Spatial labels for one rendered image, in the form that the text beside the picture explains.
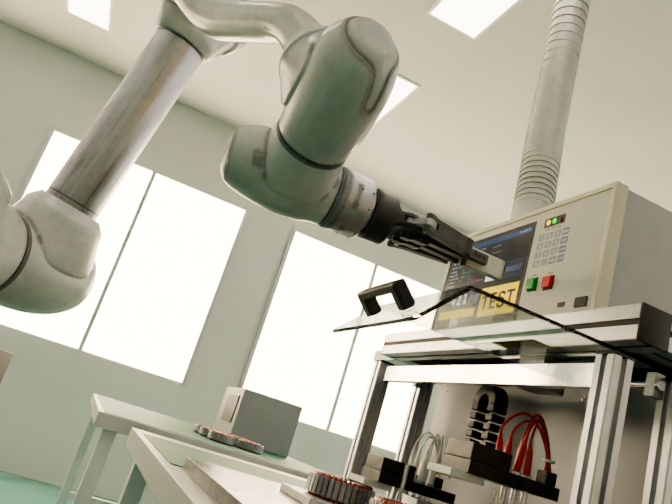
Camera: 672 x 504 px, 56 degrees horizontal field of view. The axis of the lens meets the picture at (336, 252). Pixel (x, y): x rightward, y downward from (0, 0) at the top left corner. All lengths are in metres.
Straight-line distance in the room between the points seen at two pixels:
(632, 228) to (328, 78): 0.49
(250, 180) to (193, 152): 5.04
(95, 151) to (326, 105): 0.60
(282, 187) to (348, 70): 0.19
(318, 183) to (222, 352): 4.82
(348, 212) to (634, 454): 0.50
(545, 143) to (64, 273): 2.07
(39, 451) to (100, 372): 0.71
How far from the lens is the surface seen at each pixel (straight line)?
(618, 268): 0.95
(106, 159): 1.24
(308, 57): 0.76
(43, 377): 5.50
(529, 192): 2.63
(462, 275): 1.23
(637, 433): 0.97
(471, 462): 0.88
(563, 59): 3.08
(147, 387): 5.51
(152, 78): 1.27
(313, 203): 0.84
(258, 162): 0.82
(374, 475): 1.10
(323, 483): 1.06
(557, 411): 1.10
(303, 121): 0.77
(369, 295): 0.80
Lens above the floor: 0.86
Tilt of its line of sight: 17 degrees up
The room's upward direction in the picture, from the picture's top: 18 degrees clockwise
